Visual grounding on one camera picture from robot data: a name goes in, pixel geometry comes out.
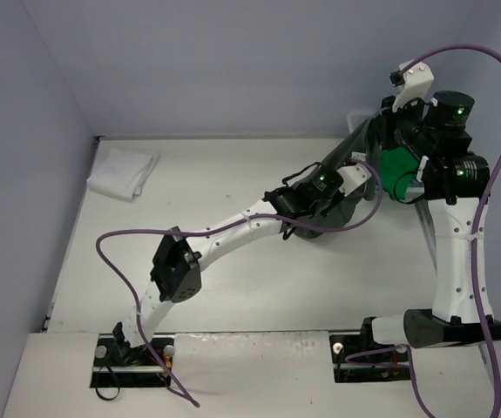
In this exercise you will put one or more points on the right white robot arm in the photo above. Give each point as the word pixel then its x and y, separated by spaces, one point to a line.
pixel 454 179

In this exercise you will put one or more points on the green t shirt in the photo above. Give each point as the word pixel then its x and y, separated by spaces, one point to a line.
pixel 397 168

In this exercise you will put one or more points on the grey t shirt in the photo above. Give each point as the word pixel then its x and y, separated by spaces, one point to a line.
pixel 357 158

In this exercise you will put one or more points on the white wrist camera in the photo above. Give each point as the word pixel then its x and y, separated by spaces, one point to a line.
pixel 353 176
pixel 413 84

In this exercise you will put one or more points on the white t shirt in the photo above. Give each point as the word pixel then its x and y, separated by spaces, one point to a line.
pixel 122 174

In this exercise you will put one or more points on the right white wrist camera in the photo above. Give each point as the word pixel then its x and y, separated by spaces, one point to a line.
pixel 413 84

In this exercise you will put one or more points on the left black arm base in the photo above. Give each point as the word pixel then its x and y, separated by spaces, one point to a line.
pixel 115 367

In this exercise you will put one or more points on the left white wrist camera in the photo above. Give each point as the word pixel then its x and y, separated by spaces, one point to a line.
pixel 353 176

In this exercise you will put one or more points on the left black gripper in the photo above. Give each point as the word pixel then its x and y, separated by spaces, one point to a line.
pixel 304 195

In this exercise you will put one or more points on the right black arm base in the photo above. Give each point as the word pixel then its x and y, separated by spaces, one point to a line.
pixel 357 358

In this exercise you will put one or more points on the white plastic basket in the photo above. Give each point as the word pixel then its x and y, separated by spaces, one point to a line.
pixel 354 120

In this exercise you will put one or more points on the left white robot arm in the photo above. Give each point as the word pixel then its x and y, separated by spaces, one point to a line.
pixel 179 262

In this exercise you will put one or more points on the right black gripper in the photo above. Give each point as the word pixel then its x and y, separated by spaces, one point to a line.
pixel 389 127

